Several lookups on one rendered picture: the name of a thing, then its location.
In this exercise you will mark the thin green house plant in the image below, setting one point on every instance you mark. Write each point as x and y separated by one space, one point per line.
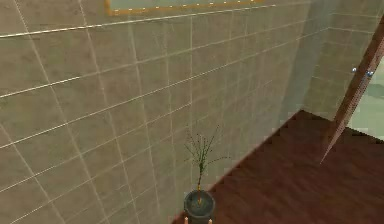
201 160

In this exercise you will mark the dark grey plant pot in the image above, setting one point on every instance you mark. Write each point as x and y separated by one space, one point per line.
199 210

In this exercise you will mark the brown wooden room door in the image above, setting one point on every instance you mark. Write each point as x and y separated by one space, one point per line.
356 90

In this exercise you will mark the gold framed wall picture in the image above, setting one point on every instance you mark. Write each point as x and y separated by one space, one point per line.
186 4

